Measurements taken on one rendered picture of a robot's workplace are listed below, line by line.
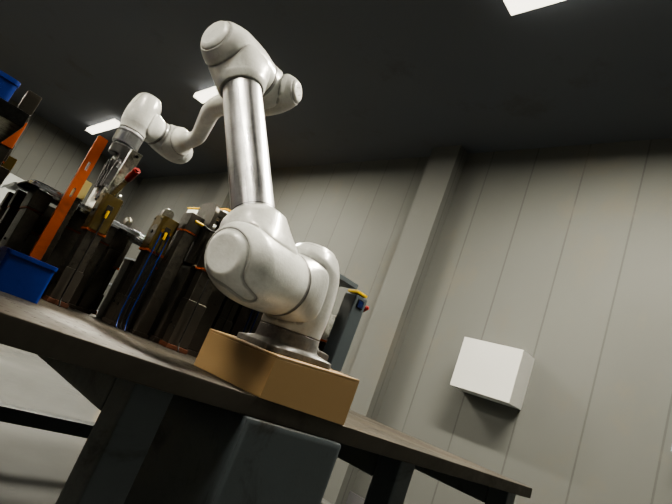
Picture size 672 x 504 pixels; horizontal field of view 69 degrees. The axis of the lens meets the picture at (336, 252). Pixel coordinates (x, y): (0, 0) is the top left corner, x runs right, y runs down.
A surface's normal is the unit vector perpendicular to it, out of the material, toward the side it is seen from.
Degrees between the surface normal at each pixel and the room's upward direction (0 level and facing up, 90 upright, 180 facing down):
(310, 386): 90
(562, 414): 90
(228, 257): 100
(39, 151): 90
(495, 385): 90
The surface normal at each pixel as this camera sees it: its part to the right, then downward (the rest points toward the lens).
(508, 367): -0.62, -0.44
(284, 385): 0.69, 0.07
